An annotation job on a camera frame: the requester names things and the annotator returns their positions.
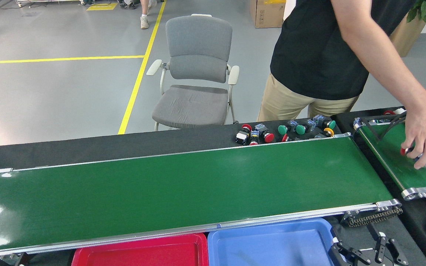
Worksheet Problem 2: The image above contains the grey office chair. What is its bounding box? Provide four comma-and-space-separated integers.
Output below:
146, 14, 240, 132

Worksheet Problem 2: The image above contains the potted plant gold pot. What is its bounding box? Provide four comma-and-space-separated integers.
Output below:
390, 0, 426, 58

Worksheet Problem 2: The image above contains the blue plastic tray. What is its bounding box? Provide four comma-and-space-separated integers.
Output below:
207, 217, 337, 266

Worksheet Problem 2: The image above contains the red button switch black body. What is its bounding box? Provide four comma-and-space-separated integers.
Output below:
235, 124, 253, 146

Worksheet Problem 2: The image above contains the black cable bundle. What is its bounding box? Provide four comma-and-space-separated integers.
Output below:
359, 107, 426, 143

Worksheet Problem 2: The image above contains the yellow button switch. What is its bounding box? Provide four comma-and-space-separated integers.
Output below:
315, 127, 335, 139

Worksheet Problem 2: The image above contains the green button switch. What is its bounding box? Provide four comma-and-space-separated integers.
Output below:
295, 119, 317, 136
312, 114, 336, 130
277, 119, 298, 136

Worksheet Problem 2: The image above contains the green feeder conveyor belt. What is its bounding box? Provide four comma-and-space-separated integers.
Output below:
353, 115, 426, 201

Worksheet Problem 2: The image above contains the long green conveyor belt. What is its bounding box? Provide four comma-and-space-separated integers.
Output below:
0, 134, 403, 259

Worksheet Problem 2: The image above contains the cardboard box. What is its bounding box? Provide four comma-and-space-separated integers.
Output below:
249, 0, 287, 29

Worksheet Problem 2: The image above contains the black drive chain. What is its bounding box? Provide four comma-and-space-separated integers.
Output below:
342, 207, 403, 228

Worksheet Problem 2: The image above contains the person's right hand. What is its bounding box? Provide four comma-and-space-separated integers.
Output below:
401, 102, 426, 170

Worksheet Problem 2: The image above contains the red plastic tray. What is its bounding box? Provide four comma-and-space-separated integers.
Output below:
71, 233, 209, 266

